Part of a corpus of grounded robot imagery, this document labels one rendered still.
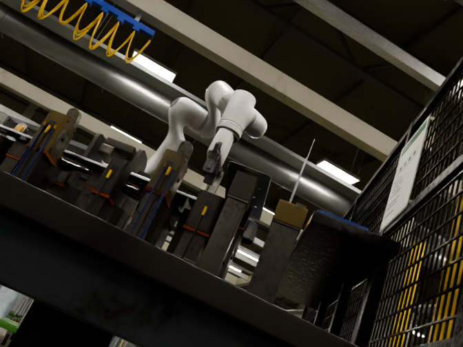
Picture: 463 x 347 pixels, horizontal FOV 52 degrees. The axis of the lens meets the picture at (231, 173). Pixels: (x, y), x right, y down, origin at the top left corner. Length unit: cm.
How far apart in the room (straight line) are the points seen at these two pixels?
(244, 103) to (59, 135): 58
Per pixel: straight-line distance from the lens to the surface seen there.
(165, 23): 467
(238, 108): 153
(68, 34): 972
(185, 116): 193
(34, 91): 799
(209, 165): 141
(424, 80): 414
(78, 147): 188
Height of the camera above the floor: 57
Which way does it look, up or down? 24 degrees up
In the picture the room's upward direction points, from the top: 24 degrees clockwise
